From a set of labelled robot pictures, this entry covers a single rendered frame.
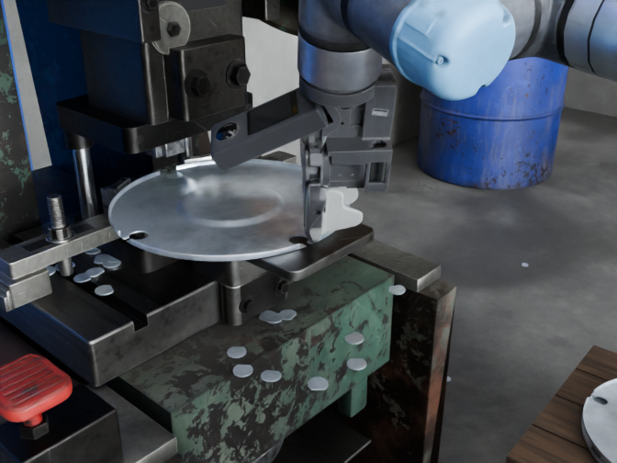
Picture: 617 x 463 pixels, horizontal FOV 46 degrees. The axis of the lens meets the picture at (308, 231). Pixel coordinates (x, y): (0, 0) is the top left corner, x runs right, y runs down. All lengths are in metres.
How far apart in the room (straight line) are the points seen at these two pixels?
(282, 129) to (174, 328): 0.31
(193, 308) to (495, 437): 1.04
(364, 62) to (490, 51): 0.14
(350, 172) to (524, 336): 1.46
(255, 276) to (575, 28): 0.48
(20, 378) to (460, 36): 0.45
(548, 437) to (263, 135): 0.76
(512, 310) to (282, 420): 1.37
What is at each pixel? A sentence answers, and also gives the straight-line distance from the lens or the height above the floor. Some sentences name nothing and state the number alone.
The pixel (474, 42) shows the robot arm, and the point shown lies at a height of 1.04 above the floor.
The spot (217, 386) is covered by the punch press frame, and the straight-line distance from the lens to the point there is 0.81.
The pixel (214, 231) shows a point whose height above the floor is 0.78.
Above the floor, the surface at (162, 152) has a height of 0.83.
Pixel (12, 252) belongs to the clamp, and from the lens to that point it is 0.90.
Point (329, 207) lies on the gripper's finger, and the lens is 0.74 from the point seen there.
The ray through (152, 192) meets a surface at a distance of 0.94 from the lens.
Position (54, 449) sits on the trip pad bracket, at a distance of 0.68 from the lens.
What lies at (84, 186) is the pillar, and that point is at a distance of 0.98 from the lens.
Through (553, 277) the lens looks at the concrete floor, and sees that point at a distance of 2.43.
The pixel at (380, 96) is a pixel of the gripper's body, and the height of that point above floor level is 0.96.
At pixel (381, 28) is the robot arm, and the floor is 1.05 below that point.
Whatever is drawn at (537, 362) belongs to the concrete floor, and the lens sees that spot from 2.02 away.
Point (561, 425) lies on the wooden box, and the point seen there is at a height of 0.35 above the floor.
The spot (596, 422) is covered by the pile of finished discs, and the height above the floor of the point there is 0.37.
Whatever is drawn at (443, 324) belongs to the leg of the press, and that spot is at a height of 0.57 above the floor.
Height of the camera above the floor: 1.14
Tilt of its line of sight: 26 degrees down
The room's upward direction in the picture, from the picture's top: straight up
